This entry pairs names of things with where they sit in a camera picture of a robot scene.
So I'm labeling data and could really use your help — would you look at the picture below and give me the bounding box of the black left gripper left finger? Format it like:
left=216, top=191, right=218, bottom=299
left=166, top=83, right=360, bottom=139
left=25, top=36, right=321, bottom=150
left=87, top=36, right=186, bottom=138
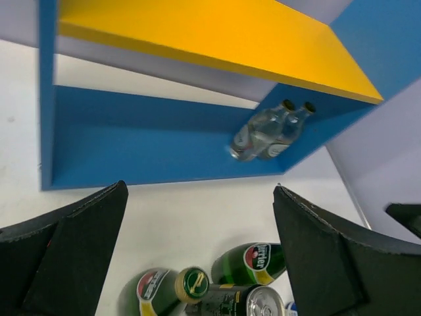
left=1, top=180, right=128, bottom=315

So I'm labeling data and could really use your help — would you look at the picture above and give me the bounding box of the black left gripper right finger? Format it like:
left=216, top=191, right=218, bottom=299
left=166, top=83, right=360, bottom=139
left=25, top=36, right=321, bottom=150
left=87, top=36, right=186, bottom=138
left=273, top=186, right=420, bottom=315

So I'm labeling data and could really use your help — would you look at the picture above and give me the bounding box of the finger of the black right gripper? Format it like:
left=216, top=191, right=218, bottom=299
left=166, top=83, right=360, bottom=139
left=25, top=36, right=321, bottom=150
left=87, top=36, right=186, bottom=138
left=385, top=203, right=421, bottom=238

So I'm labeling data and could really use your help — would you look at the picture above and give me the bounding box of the silver blue energy can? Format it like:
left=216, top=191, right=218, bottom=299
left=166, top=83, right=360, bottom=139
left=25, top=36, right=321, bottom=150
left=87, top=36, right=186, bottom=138
left=285, top=302, right=298, bottom=316

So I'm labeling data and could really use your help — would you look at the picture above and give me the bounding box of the green Perrier bottle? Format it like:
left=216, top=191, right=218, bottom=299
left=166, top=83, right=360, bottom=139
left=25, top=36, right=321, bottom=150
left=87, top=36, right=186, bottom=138
left=210, top=242, right=286, bottom=286
left=118, top=266, right=211, bottom=316

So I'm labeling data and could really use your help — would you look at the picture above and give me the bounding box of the dark olive drink can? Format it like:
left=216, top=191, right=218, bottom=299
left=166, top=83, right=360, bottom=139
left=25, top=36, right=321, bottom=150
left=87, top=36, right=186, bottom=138
left=185, top=284, right=285, bottom=316

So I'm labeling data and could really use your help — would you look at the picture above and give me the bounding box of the blue and yellow shelf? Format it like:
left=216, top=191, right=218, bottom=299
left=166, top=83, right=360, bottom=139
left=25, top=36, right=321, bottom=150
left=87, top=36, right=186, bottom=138
left=36, top=1, right=420, bottom=190

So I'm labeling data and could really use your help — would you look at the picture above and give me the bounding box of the clear glass bottle right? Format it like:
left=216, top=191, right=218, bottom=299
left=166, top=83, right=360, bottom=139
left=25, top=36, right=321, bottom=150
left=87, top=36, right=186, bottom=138
left=258, top=101, right=316, bottom=160

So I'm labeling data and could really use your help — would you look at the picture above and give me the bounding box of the clear glass bottle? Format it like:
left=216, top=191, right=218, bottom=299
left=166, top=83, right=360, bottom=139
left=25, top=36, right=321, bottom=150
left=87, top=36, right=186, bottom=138
left=258, top=101, right=316, bottom=160
left=230, top=99, right=295, bottom=161

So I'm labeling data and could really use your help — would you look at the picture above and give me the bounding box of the clear glass bottle left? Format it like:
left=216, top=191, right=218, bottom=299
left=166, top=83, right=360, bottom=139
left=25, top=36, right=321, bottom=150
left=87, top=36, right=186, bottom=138
left=230, top=99, right=295, bottom=161

